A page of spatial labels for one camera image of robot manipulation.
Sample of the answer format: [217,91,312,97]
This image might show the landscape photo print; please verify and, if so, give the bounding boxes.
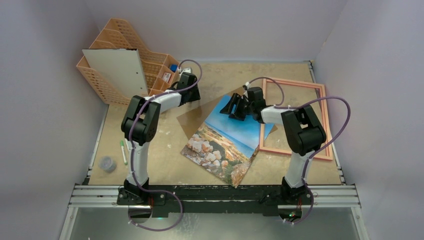
[180,95,261,188]

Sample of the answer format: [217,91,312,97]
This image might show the pink picture frame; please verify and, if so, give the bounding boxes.
[250,77,334,161]

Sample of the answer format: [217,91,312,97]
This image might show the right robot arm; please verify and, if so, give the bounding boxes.
[220,86,327,204]

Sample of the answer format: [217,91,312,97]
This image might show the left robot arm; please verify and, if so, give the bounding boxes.
[121,72,200,205]

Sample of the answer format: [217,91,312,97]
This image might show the blue item in organizer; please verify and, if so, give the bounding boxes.
[169,64,178,73]

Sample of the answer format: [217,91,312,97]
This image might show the white red small box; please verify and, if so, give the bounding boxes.
[162,72,172,83]

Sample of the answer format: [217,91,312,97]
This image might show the orange plastic file organizer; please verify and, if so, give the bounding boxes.
[76,18,179,106]

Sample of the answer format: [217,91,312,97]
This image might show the brown cardboard backing board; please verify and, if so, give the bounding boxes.
[176,86,279,140]

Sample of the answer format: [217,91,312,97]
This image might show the white binder in organizer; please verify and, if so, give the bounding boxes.
[82,48,149,98]

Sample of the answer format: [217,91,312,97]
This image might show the green marker pen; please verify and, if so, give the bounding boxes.
[119,140,128,166]

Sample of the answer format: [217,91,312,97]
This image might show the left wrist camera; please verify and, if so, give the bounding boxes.
[179,67,193,75]

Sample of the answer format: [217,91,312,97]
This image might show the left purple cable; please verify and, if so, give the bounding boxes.
[127,59,204,232]

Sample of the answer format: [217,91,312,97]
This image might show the purple cable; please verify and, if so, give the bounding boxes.
[243,76,351,226]
[127,59,204,232]

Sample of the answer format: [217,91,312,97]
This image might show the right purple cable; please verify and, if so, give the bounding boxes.
[243,76,351,226]

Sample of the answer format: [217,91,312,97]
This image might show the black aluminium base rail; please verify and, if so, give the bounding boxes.
[68,185,361,219]

